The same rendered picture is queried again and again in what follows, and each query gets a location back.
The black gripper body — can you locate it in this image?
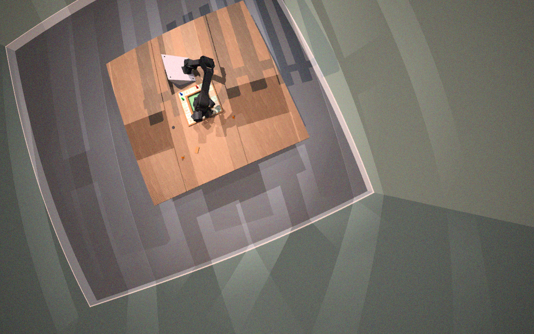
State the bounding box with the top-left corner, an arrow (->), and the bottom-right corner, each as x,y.
191,99 -> 215,119

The wooden board game with central tray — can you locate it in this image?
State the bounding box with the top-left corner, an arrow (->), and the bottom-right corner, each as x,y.
178,83 -> 222,125

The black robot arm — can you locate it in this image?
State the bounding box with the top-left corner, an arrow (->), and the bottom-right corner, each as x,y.
182,56 -> 215,122

